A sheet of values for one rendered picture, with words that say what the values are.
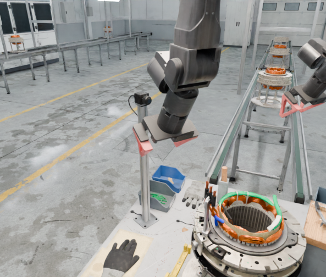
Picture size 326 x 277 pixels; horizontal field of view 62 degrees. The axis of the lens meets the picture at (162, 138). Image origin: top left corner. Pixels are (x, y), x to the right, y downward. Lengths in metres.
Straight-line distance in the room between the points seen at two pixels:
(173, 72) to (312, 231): 0.71
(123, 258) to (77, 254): 1.19
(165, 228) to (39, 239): 1.45
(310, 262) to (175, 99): 0.72
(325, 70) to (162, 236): 0.88
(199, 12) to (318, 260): 0.82
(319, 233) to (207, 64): 0.69
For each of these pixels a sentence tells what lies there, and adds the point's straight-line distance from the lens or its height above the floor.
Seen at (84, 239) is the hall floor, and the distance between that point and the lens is 2.42.
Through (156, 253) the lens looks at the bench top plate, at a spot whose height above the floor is 0.78.
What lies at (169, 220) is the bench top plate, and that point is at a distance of 1.34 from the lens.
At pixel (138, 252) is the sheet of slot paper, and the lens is 1.21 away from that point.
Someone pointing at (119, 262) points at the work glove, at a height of 0.80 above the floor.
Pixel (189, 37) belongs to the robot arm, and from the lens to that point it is 0.45.
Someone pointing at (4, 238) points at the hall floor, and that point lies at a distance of 2.67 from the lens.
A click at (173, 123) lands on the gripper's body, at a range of 0.55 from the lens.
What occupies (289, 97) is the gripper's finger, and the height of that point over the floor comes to 1.44.
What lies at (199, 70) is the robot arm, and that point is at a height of 1.59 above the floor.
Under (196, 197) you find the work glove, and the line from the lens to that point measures 1.45.
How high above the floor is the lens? 1.68
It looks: 26 degrees down
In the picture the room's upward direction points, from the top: straight up
